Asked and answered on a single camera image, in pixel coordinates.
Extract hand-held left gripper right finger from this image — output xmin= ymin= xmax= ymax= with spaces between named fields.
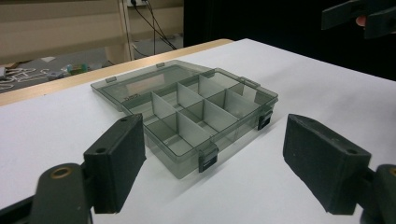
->
xmin=282 ymin=113 xmax=374 ymax=216

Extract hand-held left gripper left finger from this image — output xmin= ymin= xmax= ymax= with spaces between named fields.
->
xmin=83 ymin=113 xmax=148 ymax=216

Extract grey transparent compartment box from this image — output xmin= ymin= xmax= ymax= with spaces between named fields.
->
xmin=90 ymin=59 xmax=280 ymax=181

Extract black curtain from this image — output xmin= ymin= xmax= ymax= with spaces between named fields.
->
xmin=182 ymin=0 xmax=396 ymax=82

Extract light wooden table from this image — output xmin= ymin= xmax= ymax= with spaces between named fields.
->
xmin=0 ymin=37 xmax=235 ymax=107

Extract pile of coloured small parts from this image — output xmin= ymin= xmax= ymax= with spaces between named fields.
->
xmin=64 ymin=63 xmax=91 ymax=77

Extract light wooden shelf unit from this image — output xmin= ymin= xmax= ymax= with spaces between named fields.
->
xmin=0 ymin=0 xmax=185 ymax=67

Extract white power strip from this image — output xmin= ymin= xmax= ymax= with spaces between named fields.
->
xmin=126 ymin=0 xmax=151 ymax=8

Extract white cord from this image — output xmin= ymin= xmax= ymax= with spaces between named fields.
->
xmin=0 ymin=66 xmax=52 ymax=93

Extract black hanging cables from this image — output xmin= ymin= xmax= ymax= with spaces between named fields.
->
xmin=128 ymin=0 xmax=179 ymax=59

